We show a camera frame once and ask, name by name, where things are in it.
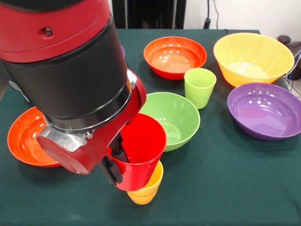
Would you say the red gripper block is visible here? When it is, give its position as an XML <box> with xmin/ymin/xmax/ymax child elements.
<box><xmin>36</xmin><ymin>68</ymin><xmax>147</xmax><ymax>187</ymax></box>

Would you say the red plastic cup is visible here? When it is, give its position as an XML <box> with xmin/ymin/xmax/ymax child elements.
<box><xmin>107</xmin><ymin>113</ymin><xmax>167</xmax><ymax>192</ymax></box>

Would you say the yellow plastic cup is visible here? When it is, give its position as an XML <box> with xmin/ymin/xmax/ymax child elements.
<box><xmin>126</xmin><ymin>160</ymin><xmax>164</xmax><ymax>205</ymax></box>

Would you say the green plastic bowl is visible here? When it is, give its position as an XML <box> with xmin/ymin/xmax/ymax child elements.
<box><xmin>140</xmin><ymin>92</ymin><xmax>201</xmax><ymax>153</ymax></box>

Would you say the orange-red plastic bowl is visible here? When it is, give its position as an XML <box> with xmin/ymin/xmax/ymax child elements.
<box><xmin>7</xmin><ymin>106</ymin><xmax>62</xmax><ymax>168</ymax></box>
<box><xmin>143</xmin><ymin>36</ymin><xmax>208</xmax><ymax>81</ymax></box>

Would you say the dark green tablecloth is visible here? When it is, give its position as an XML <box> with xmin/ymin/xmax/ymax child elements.
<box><xmin>0</xmin><ymin>27</ymin><xmax>301</xmax><ymax>226</ymax></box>

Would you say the green plastic cup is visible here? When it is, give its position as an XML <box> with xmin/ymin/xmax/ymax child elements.
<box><xmin>184</xmin><ymin>67</ymin><xmax>217</xmax><ymax>110</ymax></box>

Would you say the large orange plastic bowl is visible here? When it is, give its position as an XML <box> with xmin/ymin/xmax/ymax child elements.
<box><xmin>213</xmin><ymin>32</ymin><xmax>295</xmax><ymax>88</ymax></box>

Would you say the black chair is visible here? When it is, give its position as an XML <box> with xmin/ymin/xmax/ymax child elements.
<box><xmin>277</xmin><ymin>34</ymin><xmax>301</xmax><ymax>56</ymax></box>

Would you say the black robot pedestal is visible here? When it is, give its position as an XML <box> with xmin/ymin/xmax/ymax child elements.
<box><xmin>111</xmin><ymin>0</ymin><xmax>187</xmax><ymax>30</ymax></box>

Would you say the black wall cable plug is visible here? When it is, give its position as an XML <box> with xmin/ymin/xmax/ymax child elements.
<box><xmin>203</xmin><ymin>0</ymin><xmax>219</xmax><ymax>30</ymax></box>

